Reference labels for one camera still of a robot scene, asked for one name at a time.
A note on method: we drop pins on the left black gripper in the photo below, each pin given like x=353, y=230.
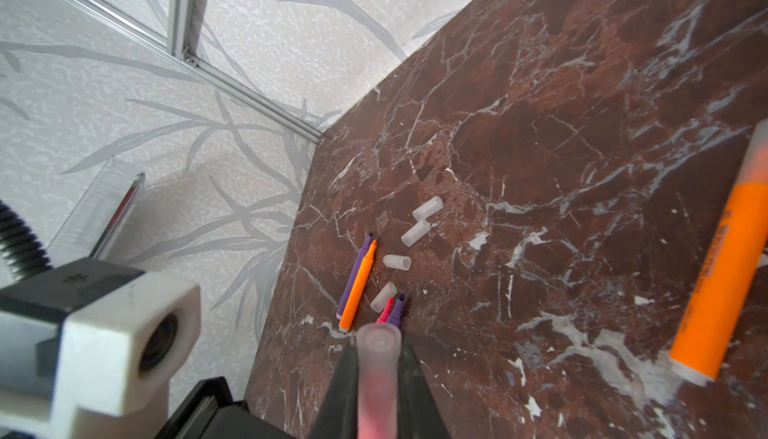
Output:
x=209, y=411

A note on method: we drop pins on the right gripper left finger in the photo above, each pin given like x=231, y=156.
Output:
x=338, y=414

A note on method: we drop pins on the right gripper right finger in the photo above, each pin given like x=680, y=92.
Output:
x=417, y=412

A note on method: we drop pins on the red pink marker pen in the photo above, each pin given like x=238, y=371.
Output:
x=378, y=350

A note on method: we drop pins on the orange marker pen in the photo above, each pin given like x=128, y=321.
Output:
x=358, y=287
x=726, y=275

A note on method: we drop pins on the purple marker pen lower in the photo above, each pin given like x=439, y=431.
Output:
x=396, y=313

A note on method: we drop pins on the purple marker pen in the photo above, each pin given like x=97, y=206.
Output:
x=396, y=313
x=353, y=274

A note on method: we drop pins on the clear pen cap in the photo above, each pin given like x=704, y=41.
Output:
x=428, y=208
x=397, y=262
x=416, y=232
x=387, y=292

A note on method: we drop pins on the clear plastic wall tray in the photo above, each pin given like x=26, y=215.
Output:
x=98, y=216

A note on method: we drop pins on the aluminium frame crossbar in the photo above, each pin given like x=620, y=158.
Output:
x=174, y=48

